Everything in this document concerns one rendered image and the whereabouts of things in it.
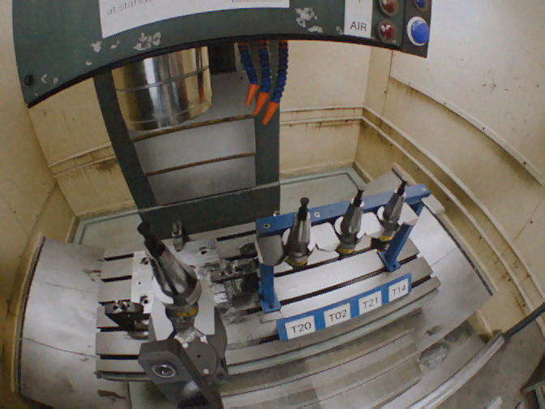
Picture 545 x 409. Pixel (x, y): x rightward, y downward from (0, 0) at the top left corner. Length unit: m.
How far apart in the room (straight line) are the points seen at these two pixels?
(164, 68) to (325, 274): 0.72
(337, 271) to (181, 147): 0.71
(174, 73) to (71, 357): 1.11
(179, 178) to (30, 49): 0.89
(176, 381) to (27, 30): 0.36
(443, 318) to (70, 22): 1.22
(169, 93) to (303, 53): 1.07
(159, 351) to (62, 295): 1.10
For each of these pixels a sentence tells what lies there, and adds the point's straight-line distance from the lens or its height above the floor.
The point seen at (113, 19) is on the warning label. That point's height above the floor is 1.62.
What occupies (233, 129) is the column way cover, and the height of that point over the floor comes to 1.19.
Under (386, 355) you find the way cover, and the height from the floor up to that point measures 0.73.
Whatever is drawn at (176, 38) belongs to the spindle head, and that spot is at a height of 1.59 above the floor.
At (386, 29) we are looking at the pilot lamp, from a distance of 0.27.
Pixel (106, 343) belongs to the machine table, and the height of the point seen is 0.90.
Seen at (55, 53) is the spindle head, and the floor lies 1.61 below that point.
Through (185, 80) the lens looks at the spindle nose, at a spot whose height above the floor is 1.52.
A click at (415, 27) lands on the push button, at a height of 1.61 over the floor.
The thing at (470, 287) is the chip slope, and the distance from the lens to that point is 1.16.
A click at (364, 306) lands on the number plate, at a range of 0.76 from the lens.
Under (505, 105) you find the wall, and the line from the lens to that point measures 1.00.
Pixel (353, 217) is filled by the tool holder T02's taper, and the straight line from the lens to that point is 0.47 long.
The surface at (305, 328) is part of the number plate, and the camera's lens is 0.70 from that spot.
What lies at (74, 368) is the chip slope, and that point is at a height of 0.73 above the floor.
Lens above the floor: 1.59
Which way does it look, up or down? 43 degrees down
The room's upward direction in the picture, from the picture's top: 1 degrees counter-clockwise
